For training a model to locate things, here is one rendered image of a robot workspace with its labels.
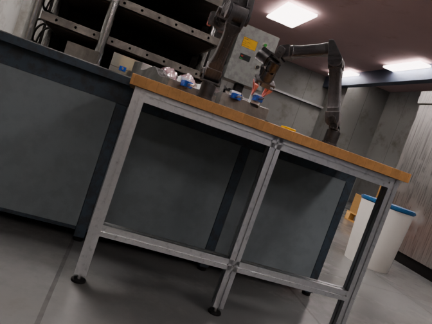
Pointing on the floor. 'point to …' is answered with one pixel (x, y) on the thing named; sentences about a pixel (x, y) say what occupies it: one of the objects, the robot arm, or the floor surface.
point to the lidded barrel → (389, 240)
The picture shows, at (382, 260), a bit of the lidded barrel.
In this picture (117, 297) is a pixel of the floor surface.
